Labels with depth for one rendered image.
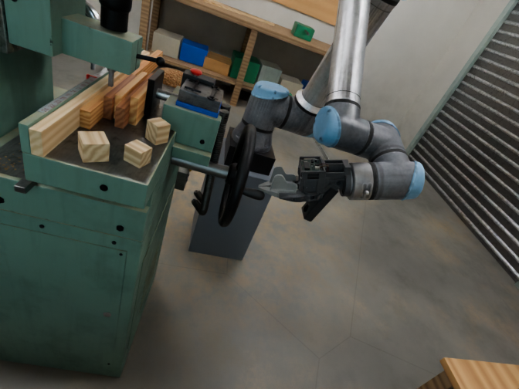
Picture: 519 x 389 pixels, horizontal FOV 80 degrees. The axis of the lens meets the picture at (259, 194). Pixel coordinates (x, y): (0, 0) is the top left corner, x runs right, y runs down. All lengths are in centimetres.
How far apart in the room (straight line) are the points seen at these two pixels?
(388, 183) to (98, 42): 68
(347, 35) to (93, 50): 59
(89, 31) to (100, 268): 52
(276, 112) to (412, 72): 353
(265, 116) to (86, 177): 86
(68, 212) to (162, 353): 81
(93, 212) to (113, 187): 13
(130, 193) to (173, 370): 90
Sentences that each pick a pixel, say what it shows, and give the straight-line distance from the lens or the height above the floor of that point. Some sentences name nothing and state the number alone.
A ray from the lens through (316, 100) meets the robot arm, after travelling 133.
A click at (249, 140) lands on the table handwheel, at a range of 74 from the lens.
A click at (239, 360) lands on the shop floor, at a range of 145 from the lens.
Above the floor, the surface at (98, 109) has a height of 93.
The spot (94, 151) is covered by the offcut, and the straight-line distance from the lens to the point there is 62.
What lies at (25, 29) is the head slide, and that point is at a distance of 78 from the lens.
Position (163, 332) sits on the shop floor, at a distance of 144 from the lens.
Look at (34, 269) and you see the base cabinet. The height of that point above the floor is 53.
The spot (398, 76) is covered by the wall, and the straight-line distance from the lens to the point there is 464.
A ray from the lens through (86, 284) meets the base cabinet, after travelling 92.
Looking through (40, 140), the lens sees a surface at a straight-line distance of 62.
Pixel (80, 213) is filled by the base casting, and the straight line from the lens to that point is 74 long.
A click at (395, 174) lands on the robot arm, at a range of 76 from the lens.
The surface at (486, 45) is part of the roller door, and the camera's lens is 435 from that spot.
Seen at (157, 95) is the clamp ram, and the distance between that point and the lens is 82.
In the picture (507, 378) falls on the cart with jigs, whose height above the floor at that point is 53.
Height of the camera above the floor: 126
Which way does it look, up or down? 34 degrees down
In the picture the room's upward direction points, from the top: 23 degrees clockwise
